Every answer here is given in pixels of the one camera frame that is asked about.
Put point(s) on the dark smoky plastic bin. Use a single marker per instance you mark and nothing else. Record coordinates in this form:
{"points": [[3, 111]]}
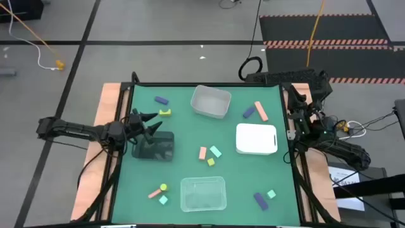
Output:
{"points": [[158, 149]]}

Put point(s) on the black chair part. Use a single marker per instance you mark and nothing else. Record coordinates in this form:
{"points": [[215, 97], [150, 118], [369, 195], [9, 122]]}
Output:
{"points": [[401, 117]]}

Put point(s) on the white paper sign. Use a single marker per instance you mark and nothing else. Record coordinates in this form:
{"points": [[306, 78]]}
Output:
{"points": [[340, 172]]}

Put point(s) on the black cabinet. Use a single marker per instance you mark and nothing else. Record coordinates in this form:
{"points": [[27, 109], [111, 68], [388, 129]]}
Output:
{"points": [[25, 9]]}

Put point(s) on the flat teal block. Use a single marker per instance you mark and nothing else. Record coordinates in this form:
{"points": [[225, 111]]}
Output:
{"points": [[215, 151]]}

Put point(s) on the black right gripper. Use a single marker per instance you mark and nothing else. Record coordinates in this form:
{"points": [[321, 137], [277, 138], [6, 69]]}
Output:
{"points": [[302, 115]]}

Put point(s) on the black perforated computer case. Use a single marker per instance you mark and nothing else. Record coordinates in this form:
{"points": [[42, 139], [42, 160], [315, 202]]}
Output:
{"points": [[284, 77]]}

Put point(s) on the black beam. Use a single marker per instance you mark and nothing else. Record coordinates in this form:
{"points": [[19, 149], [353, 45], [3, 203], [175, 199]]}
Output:
{"points": [[373, 187]]}

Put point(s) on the grey flat object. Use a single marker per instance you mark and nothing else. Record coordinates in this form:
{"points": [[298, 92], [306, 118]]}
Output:
{"points": [[7, 72]]}

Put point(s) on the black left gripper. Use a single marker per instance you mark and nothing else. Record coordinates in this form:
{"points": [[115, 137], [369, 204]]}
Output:
{"points": [[136, 123]]}

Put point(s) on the long salmon block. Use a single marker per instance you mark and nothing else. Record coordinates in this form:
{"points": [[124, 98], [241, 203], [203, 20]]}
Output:
{"points": [[261, 111]]}

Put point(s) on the purple rounded block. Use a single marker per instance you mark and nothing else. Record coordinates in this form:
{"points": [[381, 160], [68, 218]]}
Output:
{"points": [[249, 112], [161, 100]]}

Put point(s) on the black aluminium table frame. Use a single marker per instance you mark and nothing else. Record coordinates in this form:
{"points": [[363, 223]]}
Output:
{"points": [[205, 84]]}

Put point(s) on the purple rectangular block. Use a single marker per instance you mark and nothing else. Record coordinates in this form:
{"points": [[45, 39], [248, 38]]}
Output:
{"points": [[260, 201]]}

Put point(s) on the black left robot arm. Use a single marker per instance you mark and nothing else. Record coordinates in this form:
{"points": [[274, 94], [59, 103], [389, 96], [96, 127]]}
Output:
{"points": [[79, 130]]}

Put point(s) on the dark grey cart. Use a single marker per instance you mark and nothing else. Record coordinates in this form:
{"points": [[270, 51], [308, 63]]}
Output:
{"points": [[376, 171]]}

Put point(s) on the black striped floor mat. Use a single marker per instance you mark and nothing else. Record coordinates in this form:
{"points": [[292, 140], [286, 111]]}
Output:
{"points": [[348, 60]]}

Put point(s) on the clear plastic bin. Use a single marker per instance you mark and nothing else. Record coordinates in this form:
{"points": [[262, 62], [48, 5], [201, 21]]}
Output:
{"points": [[202, 194]]}

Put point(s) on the green table mat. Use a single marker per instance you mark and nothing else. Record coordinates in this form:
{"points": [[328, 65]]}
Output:
{"points": [[190, 136]]}

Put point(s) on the white plastic bin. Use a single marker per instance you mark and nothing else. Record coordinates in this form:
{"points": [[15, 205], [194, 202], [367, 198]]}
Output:
{"points": [[256, 139]]}

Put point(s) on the yellow plug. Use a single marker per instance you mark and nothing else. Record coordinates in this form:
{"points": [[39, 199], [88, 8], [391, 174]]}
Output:
{"points": [[60, 65]]}

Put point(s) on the grey opaque plastic bin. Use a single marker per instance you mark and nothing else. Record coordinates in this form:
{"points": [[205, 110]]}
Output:
{"points": [[210, 103]]}

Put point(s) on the yellow arch block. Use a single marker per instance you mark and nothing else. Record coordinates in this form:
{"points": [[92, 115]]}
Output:
{"points": [[165, 113]]}

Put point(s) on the yellow cube block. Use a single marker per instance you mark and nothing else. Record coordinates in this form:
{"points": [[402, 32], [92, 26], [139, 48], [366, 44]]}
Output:
{"points": [[211, 162]]}

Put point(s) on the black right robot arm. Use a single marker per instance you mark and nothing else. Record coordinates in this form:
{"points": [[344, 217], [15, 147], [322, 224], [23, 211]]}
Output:
{"points": [[348, 152]]}

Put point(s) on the teal cube block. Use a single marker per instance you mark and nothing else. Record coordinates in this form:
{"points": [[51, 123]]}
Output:
{"points": [[163, 199], [271, 194]]}

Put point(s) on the short salmon block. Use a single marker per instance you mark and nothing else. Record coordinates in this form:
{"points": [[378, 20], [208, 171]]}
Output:
{"points": [[154, 193], [202, 153]]}

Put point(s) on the yellow cylinder block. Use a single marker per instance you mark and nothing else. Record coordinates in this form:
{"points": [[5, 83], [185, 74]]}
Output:
{"points": [[163, 187]]}

